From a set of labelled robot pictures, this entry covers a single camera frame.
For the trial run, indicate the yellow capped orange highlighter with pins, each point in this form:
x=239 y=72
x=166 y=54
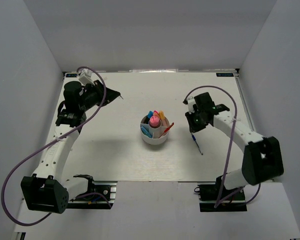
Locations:
x=161 y=115

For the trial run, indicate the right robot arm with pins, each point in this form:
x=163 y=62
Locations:
x=262 y=158

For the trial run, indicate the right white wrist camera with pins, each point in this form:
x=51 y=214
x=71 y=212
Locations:
x=190 y=102

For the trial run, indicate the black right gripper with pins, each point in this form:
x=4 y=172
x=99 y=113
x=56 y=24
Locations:
x=193 y=127

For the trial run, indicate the pink capped highlighter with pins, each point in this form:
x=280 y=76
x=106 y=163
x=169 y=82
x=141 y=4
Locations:
x=154 y=122

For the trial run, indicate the red gel pen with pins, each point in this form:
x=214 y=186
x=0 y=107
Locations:
x=166 y=130

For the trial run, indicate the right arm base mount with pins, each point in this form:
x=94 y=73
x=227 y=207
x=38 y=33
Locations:
x=208 y=193

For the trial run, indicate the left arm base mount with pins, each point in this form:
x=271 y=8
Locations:
x=101 y=196

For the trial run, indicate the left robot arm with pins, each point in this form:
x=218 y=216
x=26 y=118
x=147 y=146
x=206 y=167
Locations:
x=45 y=191

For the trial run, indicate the blue gel pen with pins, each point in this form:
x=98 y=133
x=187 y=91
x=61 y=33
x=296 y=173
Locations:
x=196 y=143

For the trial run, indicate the white round pen holder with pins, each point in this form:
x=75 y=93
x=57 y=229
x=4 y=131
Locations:
x=155 y=132

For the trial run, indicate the grey highlighter orange cap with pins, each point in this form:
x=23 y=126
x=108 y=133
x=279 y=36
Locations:
x=156 y=114

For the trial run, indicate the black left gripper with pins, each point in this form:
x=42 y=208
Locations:
x=99 y=88

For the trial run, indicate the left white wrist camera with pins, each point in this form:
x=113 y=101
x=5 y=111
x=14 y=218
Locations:
x=85 y=77

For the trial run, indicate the blue transparent highlighter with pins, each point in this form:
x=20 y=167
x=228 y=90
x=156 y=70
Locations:
x=146 y=132

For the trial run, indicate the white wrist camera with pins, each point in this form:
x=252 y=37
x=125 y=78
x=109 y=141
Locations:
x=85 y=77
x=190 y=102

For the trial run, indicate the black highlighter blue cap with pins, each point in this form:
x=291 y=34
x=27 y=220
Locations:
x=150 y=114

